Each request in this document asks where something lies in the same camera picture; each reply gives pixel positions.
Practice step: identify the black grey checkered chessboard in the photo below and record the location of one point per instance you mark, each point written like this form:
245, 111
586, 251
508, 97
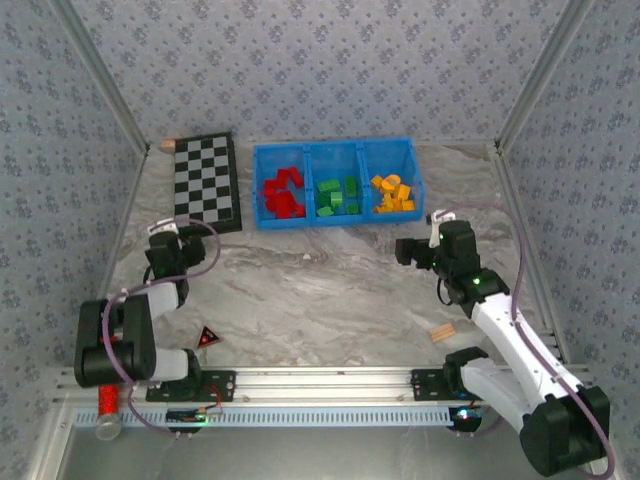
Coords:
205, 180

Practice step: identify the red glitter tube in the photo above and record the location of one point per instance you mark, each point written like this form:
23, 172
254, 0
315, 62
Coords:
109, 405

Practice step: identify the plain wooden block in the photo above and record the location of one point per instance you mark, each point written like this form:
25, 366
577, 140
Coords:
167, 145

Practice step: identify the aluminium frame leg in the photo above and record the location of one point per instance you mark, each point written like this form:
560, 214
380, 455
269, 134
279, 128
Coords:
47, 445

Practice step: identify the aluminium side rail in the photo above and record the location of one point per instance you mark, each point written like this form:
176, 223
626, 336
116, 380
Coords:
125, 220
511, 190

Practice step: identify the small red lego brick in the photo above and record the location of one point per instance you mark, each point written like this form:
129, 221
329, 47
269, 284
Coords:
299, 210

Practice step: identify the red black triangle sign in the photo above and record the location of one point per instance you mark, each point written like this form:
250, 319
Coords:
207, 340

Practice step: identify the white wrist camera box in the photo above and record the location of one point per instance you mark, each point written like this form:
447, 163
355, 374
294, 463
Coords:
162, 227
434, 232

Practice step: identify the yellow lego brick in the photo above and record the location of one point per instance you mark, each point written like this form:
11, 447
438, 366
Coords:
377, 181
382, 209
403, 191
389, 199
408, 205
396, 206

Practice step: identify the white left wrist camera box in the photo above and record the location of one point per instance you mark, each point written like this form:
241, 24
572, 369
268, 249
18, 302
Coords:
162, 227

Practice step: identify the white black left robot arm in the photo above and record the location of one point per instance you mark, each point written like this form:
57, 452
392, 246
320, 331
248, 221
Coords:
135, 325

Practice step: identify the small circuit board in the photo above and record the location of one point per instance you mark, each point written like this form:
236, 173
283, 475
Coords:
465, 417
185, 415

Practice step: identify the slatted wooden block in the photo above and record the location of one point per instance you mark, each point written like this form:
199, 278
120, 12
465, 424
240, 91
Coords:
443, 333

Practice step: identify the small green lego brick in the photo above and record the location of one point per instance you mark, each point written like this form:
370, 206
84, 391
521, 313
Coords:
353, 208

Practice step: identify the aluminium frame post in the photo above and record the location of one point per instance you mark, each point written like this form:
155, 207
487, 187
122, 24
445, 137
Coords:
540, 75
102, 75

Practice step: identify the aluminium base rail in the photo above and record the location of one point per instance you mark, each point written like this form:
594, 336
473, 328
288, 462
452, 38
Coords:
320, 382

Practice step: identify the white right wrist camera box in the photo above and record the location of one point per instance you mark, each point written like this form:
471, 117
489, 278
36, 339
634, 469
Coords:
434, 232

